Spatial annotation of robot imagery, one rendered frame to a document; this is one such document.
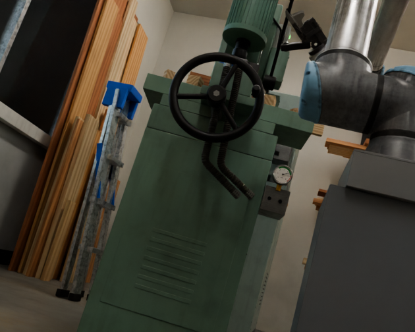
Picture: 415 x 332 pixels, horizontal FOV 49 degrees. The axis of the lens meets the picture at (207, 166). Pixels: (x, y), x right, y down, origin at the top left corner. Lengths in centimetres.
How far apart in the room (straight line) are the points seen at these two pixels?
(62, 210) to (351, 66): 213
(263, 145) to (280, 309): 252
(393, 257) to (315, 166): 312
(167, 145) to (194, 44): 316
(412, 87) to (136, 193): 87
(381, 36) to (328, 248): 104
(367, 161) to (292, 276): 297
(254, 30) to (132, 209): 81
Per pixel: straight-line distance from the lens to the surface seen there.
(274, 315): 391
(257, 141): 153
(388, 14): 176
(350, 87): 114
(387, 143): 112
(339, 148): 368
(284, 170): 145
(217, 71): 151
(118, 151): 259
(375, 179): 98
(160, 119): 156
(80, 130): 298
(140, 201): 150
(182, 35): 472
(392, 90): 116
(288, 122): 156
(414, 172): 101
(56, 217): 289
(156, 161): 152
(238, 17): 182
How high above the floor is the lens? 30
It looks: 13 degrees up
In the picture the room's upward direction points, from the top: 17 degrees clockwise
